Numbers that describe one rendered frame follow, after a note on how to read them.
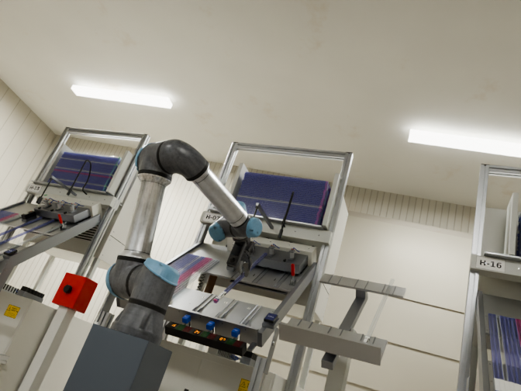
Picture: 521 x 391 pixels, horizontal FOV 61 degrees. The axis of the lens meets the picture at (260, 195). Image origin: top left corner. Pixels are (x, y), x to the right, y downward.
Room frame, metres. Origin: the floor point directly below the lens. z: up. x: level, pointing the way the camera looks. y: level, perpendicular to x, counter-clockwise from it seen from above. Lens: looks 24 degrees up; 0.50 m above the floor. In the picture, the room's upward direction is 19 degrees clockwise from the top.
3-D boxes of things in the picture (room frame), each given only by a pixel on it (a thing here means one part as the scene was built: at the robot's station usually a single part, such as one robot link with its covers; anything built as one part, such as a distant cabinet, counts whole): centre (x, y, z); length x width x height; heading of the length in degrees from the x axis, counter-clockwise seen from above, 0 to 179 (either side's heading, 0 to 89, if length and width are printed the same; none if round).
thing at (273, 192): (2.31, -0.13, 1.52); 0.51 x 0.13 x 0.27; 65
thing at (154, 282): (1.38, 0.22, 0.72); 0.13 x 0.12 x 0.14; 45
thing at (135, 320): (1.37, 0.21, 0.60); 0.15 x 0.15 x 0.10
